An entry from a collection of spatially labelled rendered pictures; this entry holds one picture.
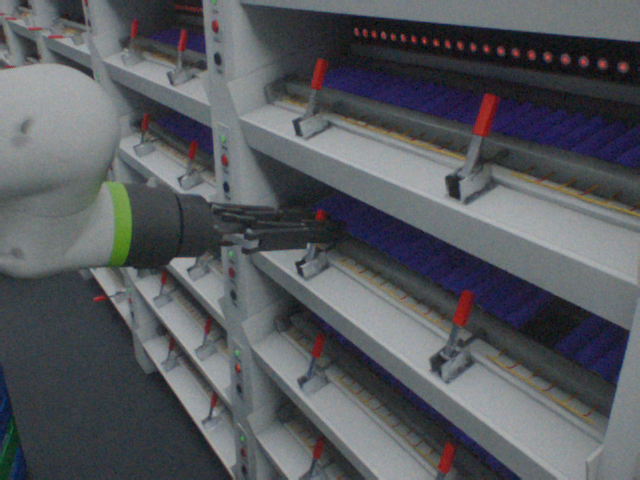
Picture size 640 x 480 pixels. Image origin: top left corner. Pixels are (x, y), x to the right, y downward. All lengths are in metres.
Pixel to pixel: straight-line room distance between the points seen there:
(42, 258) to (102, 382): 1.27
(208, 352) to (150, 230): 0.73
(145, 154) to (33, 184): 0.90
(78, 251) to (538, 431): 0.46
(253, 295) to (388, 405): 0.29
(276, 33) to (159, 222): 0.37
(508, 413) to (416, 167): 0.25
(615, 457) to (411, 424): 0.36
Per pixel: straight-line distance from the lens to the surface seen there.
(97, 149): 0.55
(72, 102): 0.54
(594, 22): 0.47
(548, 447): 0.60
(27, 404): 1.88
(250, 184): 0.93
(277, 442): 1.14
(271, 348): 1.03
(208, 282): 1.24
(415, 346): 0.69
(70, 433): 1.74
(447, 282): 0.74
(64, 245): 0.63
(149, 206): 0.67
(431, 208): 0.58
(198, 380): 1.61
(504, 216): 0.54
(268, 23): 0.91
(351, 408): 0.90
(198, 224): 0.69
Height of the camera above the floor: 1.07
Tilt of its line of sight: 24 degrees down
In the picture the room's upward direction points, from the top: straight up
